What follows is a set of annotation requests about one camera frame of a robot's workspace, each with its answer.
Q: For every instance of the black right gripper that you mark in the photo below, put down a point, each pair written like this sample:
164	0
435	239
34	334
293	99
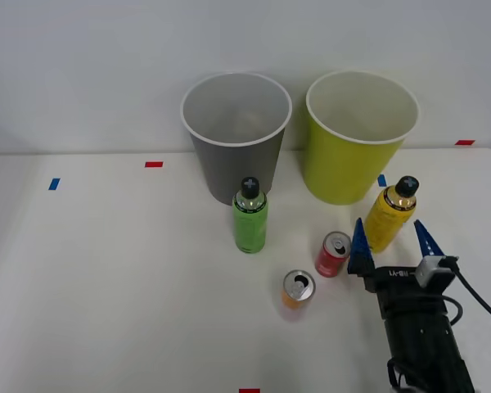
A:
401	294

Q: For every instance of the yellow plastic bottle black cap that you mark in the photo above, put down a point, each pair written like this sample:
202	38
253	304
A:
386	221

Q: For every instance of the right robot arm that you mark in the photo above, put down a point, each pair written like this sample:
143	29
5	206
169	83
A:
425	352

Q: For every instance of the red drink can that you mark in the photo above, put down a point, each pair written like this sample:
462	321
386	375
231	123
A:
329	262

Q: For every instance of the yellow-green plastic waste bin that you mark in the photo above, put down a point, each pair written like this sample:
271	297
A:
343	172

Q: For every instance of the orange drink can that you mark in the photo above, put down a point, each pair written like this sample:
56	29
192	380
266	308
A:
296	294

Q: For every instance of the green plastic bottle black cap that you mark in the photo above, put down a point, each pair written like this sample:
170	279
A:
249	225

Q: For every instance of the grey plastic waste bin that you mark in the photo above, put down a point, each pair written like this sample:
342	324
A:
229	172

